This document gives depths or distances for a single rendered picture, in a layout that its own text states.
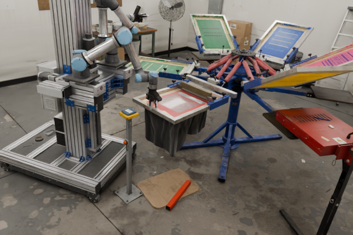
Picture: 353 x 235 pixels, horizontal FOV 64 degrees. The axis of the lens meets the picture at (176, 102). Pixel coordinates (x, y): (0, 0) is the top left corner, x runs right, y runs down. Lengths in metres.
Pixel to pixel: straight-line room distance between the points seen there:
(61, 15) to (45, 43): 3.39
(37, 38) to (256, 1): 4.79
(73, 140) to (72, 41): 1.08
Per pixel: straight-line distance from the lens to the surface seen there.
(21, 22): 5.89
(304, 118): 2.59
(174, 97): 2.93
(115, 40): 2.31
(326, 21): 6.59
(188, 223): 2.89
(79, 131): 3.09
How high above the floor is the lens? 2.15
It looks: 25 degrees down
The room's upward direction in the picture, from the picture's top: 4 degrees clockwise
